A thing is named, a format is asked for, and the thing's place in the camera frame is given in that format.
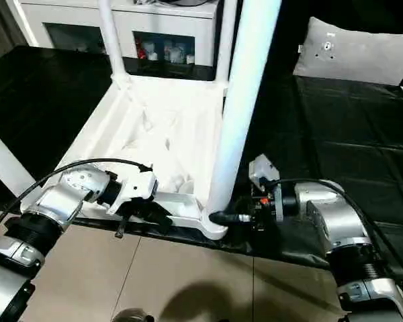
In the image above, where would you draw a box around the white plastic table leg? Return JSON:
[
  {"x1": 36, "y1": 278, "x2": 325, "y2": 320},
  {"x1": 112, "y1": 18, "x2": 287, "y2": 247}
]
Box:
[
  {"x1": 206, "y1": 0, "x2": 283, "y2": 219},
  {"x1": 98, "y1": 0, "x2": 129, "y2": 85},
  {"x1": 0, "y1": 125, "x2": 42, "y2": 203},
  {"x1": 214, "y1": 0, "x2": 238, "y2": 85}
]

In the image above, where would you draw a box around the black work mat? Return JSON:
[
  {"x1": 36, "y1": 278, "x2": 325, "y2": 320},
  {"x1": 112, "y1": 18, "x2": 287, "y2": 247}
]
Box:
[{"x1": 0, "y1": 45, "x2": 403, "y2": 282}]

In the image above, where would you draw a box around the grey cushion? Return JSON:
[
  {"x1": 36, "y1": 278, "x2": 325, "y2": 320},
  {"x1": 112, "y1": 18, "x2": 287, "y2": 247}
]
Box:
[{"x1": 292, "y1": 16, "x2": 403, "y2": 87}]

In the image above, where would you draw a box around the white glass-door cabinet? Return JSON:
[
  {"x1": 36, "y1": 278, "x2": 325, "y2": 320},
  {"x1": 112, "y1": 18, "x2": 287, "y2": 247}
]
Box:
[{"x1": 18, "y1": 0, "x2": 223, "y2": 68}]

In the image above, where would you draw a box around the grey helmet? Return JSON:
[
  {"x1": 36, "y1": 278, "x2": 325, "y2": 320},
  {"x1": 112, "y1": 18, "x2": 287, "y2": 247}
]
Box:
[{"x1": 159, "y1": 0, "x2": 220, "y2": 7}]

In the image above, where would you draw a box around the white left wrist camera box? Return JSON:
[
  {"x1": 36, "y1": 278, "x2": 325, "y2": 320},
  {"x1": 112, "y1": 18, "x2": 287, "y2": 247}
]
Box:
[{"x1": 105, "y1": 170, "x2": 160, "y2": 216}]

